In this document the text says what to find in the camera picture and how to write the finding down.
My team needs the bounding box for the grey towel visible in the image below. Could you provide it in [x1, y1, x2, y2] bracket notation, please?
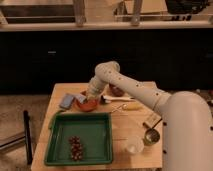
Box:
[75, 94, 87, 104]

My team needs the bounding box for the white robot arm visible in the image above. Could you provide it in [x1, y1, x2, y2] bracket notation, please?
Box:
[86, 61, 213, 171]

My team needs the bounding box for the orange red bowl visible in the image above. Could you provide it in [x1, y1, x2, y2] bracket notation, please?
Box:
[75, 99, 99, 112]

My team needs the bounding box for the dark brown bowl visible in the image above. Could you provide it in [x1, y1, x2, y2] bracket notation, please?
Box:
[109, 84, 125, 97]

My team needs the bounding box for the blue sponge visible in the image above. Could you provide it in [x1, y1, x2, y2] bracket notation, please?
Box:
[59, 94, 75, 109]

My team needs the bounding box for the green plastic tray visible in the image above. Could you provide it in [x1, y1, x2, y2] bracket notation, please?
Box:
[44, 113, 113, 166]

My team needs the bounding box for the wooden table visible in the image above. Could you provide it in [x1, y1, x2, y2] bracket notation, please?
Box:
[31, 83, 162, 171]

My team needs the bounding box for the red grape bunch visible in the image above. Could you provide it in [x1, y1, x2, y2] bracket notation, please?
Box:
[69, 136, 83, 161]

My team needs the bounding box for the small wooden block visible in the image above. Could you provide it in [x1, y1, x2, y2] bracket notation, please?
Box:
[143, 113, 161, 128]

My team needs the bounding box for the white cup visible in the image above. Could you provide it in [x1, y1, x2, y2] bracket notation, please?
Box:
[125, 135, 144, 155]

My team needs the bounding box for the black table leg bar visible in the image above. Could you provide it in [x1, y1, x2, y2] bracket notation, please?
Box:
[23, 110, 33, 165]

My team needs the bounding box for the white handled brush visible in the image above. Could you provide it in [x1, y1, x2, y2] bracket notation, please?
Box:
[100, 95, 134, 103]

